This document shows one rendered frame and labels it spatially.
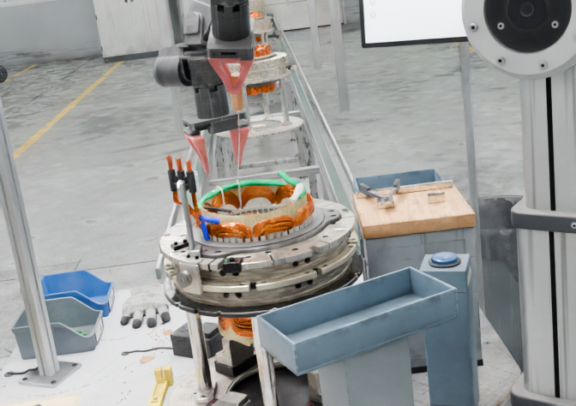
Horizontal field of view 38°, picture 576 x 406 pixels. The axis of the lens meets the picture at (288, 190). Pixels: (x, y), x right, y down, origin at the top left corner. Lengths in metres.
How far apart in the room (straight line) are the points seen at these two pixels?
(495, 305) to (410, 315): 1.86
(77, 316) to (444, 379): 0.88
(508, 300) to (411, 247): 1.54
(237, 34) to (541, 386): 0.64
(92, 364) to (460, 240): 0.77
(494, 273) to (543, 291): 1.80
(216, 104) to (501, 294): 1.70
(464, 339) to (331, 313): 0.25
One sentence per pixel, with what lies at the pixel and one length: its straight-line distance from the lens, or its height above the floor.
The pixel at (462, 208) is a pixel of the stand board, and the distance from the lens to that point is 1.48.
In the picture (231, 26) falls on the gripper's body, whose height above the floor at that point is 1.43.
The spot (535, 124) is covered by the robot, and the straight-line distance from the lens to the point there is 1.08.
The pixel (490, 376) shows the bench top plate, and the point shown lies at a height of 0.78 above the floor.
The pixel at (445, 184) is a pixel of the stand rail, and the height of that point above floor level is 1.07.
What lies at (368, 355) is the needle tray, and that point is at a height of 1.01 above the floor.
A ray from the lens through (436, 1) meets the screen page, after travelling 2.31.
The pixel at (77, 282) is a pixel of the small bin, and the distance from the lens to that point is 2.09.
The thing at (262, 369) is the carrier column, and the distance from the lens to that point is 1.33.
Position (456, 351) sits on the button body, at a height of 0.90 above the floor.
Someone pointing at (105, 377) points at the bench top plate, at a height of 0.78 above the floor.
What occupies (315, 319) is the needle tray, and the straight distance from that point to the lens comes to 1.18.
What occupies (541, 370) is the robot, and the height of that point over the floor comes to 0.96.
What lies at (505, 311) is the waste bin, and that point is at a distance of 2.99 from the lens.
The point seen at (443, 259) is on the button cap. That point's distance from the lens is 1.32.
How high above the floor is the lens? 1.53
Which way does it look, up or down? 16 degrees down
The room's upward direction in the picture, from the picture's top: 7 degrees counter-clockwise
